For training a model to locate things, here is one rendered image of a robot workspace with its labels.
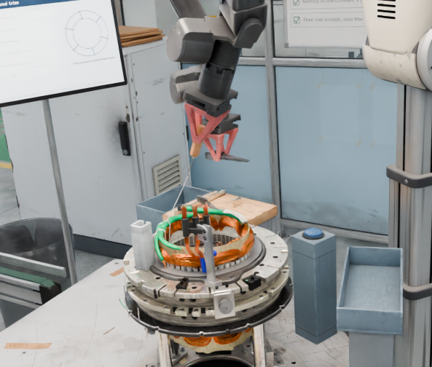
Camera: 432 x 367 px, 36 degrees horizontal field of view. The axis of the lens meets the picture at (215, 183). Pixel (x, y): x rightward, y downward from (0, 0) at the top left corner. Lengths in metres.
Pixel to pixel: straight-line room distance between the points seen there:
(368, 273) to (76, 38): 1.30
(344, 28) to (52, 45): 1.67
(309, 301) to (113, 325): 0.51
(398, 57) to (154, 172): 2.46
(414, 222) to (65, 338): 0.87
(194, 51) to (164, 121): 2.63
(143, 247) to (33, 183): 2.96
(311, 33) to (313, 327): 2.18
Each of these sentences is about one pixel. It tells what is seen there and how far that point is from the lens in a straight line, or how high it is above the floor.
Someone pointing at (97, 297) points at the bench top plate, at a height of 0.78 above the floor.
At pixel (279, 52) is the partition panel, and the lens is 3.66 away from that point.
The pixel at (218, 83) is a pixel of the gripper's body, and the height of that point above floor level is 1.44.
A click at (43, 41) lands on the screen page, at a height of 1.41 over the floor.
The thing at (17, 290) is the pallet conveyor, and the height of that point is 0.72.
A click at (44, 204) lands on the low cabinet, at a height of 0.27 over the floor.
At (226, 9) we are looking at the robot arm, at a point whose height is 1.56.
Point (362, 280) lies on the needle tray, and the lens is 1.35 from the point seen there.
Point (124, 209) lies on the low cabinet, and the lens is 3.75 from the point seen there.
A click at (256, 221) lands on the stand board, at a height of 1.05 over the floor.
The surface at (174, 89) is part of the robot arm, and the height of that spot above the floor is 1.36.
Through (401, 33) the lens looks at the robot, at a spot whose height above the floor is 1.47.
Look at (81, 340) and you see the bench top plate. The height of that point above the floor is 0.78.
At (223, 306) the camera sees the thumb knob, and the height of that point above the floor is 1.08.
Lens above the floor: 1.66
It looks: 19 degrees down
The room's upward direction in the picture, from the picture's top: 5 degrees counter-clockwise
